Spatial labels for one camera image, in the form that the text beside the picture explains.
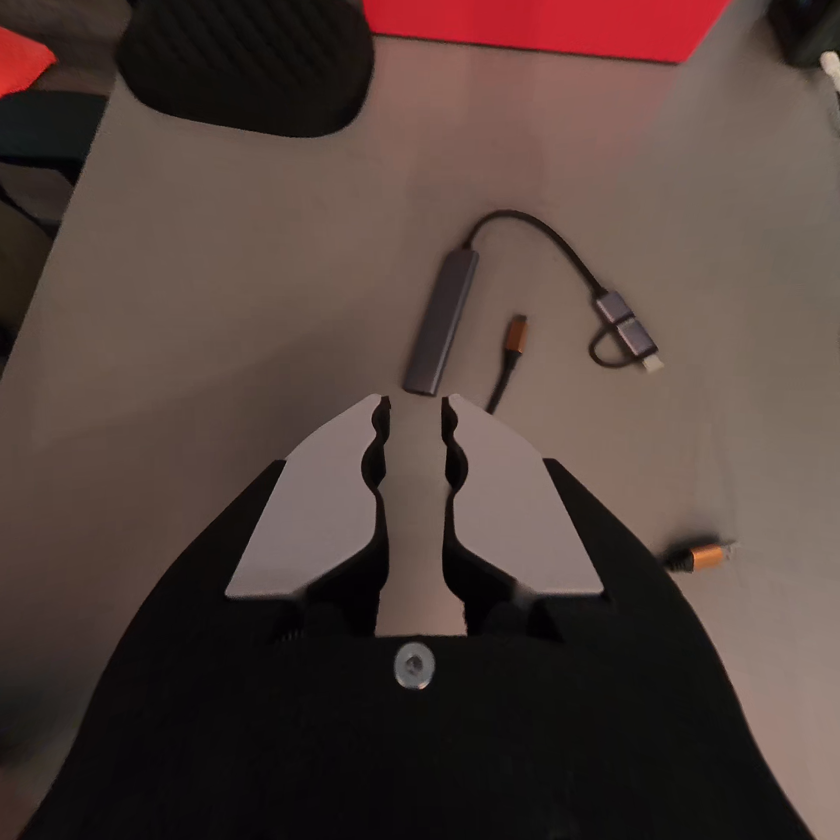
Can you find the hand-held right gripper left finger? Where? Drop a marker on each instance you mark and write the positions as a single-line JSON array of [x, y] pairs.
[[315, 518]]

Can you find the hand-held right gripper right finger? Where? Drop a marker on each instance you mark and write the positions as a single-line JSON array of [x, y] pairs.
[[525, 518]]

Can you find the grey usb hub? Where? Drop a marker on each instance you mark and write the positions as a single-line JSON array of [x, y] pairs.
[[439, 321]]

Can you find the red plastic bin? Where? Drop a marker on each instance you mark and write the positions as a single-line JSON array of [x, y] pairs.
[[525, 26]]

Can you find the dark ribbed object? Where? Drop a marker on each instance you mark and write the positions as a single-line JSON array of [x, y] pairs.
[[243, 65]]

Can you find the black charger cube with display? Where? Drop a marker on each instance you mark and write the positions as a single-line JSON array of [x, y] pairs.
[[807, 33]]

